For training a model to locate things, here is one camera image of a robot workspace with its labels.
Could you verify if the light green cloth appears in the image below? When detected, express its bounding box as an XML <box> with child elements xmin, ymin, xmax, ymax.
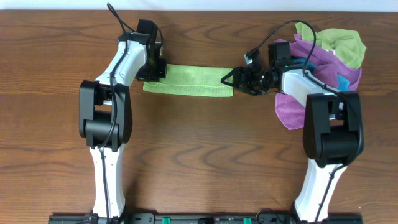
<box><xmin>143</xmin><ymin>64</ymin><xmax>233</xmax><ymax>98</ymax></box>

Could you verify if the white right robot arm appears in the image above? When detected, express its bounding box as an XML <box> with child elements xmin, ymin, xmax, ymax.
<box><xmin>221</xmin><ymin>65</ymin><xmax>363</xmax><ymax>223</ymax></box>

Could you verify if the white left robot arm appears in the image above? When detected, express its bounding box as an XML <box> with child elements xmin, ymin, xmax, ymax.
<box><xmin>79</xmin><ymin>30</ymin><xmax>167</xmax><ymax>223</ymax></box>

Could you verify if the purple cloth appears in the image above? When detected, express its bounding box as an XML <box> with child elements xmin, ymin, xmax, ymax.
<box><xmin>275</xmin><ymin>34</ymin><xmax>362</xmax><ymax>130</ymax></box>

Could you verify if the blue cloth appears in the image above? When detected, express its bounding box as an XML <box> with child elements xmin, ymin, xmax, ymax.
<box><xmin>307</xmin><ymin>62</ymin><xmax>350</xmax><ymax>91</ymax></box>

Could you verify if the olive green cloth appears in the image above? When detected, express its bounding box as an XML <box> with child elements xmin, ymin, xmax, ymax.
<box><xmin>290</xmin><ymin>23</ymin><xmax>366</xmax><ymax>69</ymax></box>

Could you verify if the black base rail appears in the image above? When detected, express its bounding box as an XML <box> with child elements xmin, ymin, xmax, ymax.
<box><xmin>48</xmin><ymin>213</ymin><xmax>363</xmax><ymax>224</ymax></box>

